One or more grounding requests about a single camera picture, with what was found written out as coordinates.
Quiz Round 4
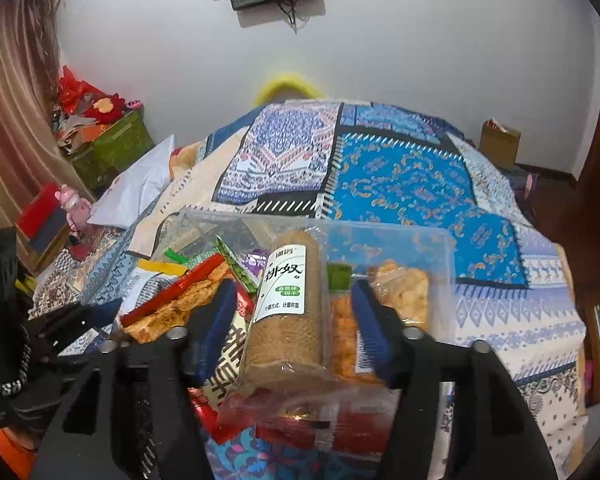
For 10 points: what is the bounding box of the yellow hoop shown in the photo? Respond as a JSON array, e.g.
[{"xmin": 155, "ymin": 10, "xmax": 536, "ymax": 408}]
[{"xmin": 255, "ymin": 72, "xmax": 326, "ymax": 106}]

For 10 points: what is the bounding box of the pink plush toy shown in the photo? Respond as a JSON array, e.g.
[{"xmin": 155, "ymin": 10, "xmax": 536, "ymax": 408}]
[{"xmin": 55, "ymin": 184, "xmax": 93, "ymax": 233}]

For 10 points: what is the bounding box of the striped brown curtain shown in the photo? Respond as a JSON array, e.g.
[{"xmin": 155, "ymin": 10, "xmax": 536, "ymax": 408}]
[{"xmin": 0, "ymin": 0, "xmax": 88, "ymax": 241}]

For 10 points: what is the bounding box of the brown cracker roll packet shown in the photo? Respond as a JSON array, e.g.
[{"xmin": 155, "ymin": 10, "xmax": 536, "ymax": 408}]
[{"xmin": 240, "ymin": 229, "xmax": 331, "ymax": 396}]

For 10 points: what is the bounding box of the white red character packet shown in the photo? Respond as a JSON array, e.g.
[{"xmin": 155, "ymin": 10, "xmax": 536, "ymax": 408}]
[{"xmin": 200, "ymin": 280, "xmax": 257, "ymax": 406}]

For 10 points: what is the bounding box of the green-edged crisp packet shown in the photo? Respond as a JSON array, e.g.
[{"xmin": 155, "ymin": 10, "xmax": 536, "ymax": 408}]
[{"xmin": 327, "ymin": 259, "xmax": 431, "ymax": 333}]

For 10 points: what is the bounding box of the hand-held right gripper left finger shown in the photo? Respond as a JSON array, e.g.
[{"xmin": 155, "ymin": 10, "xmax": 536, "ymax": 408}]
[{"xmin": 30, "ymin": 279, "xmax": 239, "ymax": 480}]

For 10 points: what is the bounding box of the shiny red wrapper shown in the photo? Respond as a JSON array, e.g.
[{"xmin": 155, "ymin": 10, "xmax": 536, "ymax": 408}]
[{"xmin": 189, "ymin": 389, "xmax": 232, "ymax": 442}]

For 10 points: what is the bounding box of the clear plastic container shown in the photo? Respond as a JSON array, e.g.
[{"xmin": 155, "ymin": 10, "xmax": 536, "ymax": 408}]
[{"xmin": 157, "ymin": 206, "xmax": 458, "ymax": 456}]

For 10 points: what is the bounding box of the brown wooden door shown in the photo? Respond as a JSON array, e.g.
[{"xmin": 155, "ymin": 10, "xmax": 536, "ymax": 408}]
[{"xmin": 570, "ymin": 25, "xmax": 600, "ymax": 311}]

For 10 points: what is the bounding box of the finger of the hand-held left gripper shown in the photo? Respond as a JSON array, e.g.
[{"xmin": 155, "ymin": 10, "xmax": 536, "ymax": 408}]
[{"xmin": 26, "ymin": 297, "xmax": 126, "ymax": 357}]

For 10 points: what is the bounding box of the white pillow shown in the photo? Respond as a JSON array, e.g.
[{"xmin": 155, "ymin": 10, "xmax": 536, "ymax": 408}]
[{"xmin": 87, "ymin": 134, "xmax": 176, "ymax": 231}]

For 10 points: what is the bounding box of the brown cardboard box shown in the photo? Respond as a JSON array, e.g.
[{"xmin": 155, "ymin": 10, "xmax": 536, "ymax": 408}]
[{"xmin": 480, "ymin": 119, "xmax": 522, "ymax": 171}]

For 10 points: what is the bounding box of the blue patchwork blanket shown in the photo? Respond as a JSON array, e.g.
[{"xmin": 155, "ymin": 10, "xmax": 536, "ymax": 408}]
[{"xmin": 27, "ymin": 100, "xmax": 588, "ymax": 480}]

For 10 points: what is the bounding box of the red-edged orange snack packet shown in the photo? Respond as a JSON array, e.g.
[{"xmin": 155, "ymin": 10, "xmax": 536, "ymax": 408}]
[{"xmin": 120, "ymin": 254, "xmax": 231, "ymax": 343}]

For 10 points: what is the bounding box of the blue floral cloth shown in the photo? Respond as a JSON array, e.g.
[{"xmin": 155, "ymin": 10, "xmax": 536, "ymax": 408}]
[{"xmin": 205, "ymin": 439, "xmax": 382, "ymax": 480}]

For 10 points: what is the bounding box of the red grey box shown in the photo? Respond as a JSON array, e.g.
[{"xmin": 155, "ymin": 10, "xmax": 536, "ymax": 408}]
[{"xmin": 16, "ymin": 182, "xmax": 71, "ymax": 268}]

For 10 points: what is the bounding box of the black television cable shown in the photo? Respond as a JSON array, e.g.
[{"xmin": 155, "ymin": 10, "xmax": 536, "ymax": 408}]
[{"xmin": 277, "ymin": 0, "xmax": 312, "ymax": 34}]

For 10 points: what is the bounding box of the green storage box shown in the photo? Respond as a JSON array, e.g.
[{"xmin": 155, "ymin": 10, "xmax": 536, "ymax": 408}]
[{"xmin": 70, "ymin": 110, "xmax": 156, "ymax": 191}]

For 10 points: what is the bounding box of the yellow snack packet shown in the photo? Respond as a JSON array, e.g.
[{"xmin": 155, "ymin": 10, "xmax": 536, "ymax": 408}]
[{"xmin": 137, "ymin": 259, "xmax": 188, "ymax": 277}]

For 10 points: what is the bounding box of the orange cloth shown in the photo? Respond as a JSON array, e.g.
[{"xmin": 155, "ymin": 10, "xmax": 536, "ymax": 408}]
[{"xmin": 0, "ymin": 427, "xmax": 37, "ymax": 480}]

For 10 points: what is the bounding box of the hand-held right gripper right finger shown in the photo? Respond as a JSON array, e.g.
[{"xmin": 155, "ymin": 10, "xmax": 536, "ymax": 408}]
[{"xmin": 350, "ymin": 279, "xmax": 561, "ymax": 480}]

